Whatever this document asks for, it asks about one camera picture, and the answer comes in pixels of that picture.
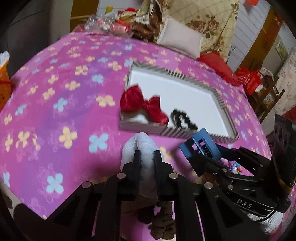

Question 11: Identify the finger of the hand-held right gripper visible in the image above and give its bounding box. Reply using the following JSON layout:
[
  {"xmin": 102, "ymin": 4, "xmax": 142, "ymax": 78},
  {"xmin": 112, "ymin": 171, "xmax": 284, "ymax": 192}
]
[
  {"xmin": 191, "ymin": 160, "xmax": 255, "ymax": 190},
  {"xmin": 221, "ymin": 147, "xmax": 271, "ymax": 174}
]

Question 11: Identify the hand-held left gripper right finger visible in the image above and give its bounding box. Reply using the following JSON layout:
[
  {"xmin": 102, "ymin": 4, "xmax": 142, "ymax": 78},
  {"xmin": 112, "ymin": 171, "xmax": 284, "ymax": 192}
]
[{"xmin": 154, "ymin": 150, "xmax": 269, "ymax": 241}]

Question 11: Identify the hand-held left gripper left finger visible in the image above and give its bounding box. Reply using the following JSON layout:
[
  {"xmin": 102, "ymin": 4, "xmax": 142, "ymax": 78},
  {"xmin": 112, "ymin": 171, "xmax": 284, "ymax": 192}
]
[{"xmin": 30, "ymin": 150, "xmax": 141, "ymax": 241}]

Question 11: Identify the white fluffy scrunchie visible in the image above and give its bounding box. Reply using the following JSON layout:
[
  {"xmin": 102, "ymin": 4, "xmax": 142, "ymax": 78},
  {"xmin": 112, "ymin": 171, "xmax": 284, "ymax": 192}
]
[{"xmin": 120, "ymin": 132, "xmax": 165, "ymax": 197}]

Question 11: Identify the blue hair claw clip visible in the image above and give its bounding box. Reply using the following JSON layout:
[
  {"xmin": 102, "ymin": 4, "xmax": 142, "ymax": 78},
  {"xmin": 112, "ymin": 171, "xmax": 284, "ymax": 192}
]
[{"xmin": 179, "ymin": 128, "xmax": 222, "ymax": 161}]

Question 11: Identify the striped tray box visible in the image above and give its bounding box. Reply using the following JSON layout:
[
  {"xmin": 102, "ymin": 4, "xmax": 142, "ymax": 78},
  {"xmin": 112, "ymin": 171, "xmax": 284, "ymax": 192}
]
[{"xmin": 119, "ymin": 61, "xmax": 240, "ymax": 142}]

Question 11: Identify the person's right hand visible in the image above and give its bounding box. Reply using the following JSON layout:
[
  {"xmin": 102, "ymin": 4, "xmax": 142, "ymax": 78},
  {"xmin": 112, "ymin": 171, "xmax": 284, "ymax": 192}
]
[{"xmin": 247, "ymin": 211, "xmax": 284, "ymax": 235}]

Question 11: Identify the black scrunchie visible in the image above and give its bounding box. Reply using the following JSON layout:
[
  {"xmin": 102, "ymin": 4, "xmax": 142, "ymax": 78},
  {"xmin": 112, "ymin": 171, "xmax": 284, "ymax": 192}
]
[{"xmin": 170, "ymin": 109, "xmax": 198, "ymax": 130}]

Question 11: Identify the wooden chair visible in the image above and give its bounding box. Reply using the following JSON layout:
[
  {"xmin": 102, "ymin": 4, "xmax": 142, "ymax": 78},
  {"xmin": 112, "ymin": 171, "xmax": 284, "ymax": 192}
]
[{"xmin": 251, "ymin": 74, "xmax": 286, "ymax": 123}]

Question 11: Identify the red satin bow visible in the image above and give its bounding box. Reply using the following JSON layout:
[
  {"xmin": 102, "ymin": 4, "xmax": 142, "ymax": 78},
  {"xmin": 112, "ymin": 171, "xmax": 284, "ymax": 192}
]
[{"xmin": 120, "ymin": 85, "xmax": 169, "ymax": 124}]

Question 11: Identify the dark brown scrunchie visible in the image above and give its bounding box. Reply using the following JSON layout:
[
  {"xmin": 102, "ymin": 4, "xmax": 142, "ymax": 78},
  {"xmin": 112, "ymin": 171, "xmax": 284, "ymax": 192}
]
[{"xmin": 148, "ymin": 201, "xmax": 177, "ymax": 240}]

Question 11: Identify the floral curtain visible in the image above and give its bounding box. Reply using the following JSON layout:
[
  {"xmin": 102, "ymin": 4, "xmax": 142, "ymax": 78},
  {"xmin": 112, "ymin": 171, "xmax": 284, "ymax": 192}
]
[{"xmin": 274, "ymin": 47, "xmax": 296, "ymax": 116}]

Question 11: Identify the red gift bag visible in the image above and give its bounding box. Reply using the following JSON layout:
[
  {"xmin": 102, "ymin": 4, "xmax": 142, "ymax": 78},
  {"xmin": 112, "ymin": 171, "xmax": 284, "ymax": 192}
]
[{"xmin": 235, "ymin": 67, "xmax": 263, "ymax": 94}]

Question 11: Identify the red frilled cushion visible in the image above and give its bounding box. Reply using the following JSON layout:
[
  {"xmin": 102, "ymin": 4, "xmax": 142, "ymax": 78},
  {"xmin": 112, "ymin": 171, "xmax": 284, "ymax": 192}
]
[{"xmin": 198, "ymin": 52, "xmax": 241, "ymax": 87}]

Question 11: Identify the small framed picture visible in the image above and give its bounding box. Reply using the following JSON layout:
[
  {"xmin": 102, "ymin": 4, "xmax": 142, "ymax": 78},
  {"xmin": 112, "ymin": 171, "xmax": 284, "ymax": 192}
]
[{"xmin": 275, "ymin": 39, "xmax": 288, "ymax": 60}]

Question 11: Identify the white pillow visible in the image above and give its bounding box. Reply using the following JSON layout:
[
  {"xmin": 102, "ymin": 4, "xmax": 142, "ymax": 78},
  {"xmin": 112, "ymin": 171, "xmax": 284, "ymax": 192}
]
[{"xmin": 156, "ymin": 17, "xmax": 204, "ymax": 58}]

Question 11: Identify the pile of plastic wrapped items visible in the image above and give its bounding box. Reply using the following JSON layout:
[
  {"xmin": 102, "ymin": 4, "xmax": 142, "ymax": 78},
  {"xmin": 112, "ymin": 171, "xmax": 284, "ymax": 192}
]
[{"xmin": 84, "ymin": 11, "xmax": 137, "ymax": 37}]

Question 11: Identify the beige floral quilt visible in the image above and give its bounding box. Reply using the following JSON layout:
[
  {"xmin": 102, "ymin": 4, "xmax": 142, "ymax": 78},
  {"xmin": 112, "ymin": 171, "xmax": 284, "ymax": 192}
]
[{"xmin": 134, "ymin": 0, "xmax": 240, "ymax": 63}]

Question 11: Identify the red hat doll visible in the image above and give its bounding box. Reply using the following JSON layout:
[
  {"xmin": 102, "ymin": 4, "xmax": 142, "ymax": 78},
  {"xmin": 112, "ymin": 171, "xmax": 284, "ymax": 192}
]
[{"xmin": 118, "ymin": 7, "xmax": 137, "ymax": 22}]

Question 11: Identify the orange plastic basket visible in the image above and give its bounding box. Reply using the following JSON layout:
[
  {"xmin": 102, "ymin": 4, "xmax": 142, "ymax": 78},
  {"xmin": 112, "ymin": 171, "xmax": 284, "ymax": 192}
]
[{"xmin": 0, "ymin": 62, "xmax": 14, "ymax": 110}]

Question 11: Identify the white cloth in basket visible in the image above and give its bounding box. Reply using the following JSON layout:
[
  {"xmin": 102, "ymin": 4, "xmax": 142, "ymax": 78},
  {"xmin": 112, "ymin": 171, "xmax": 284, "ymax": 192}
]
[{"xmin": 0, "ymin": 51, "xmax": 10, "ymax": 68}]

